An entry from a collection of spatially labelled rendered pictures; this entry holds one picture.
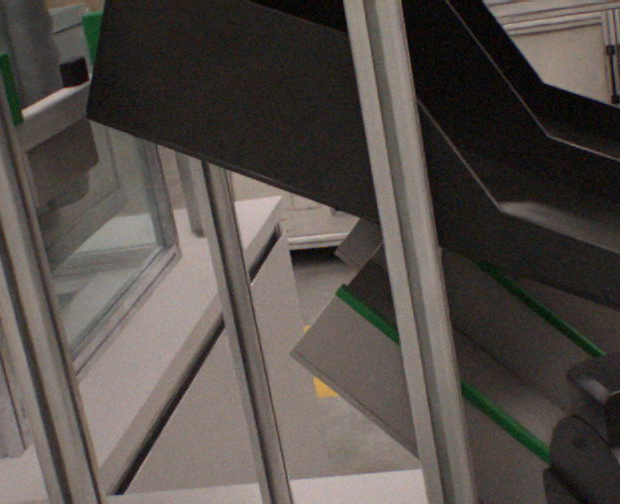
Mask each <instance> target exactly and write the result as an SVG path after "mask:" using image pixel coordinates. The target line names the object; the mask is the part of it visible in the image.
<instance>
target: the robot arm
mask: <svg viewBox="0 0 620 504"><path fill-rule="evenodd" d="M566 382H567V389H568V395H569V402H570V409H571V415H570V416H567V417H565V418H562V419H560V420H559V421H558V423H557V424H556V426H555V428H554V430H553V433H552V438H551V443H550V468H547V469H544V470H543V482H544V490H545V496H546V501H547V504H620V352H615V353H610V354H607V355H603V356H600V357H596V358H593V359H589V360H586V361H582V362H579V363H575V364H573V365H572V366H571V367H570V369H569V370H568V372H567V373H566Z"/></svg>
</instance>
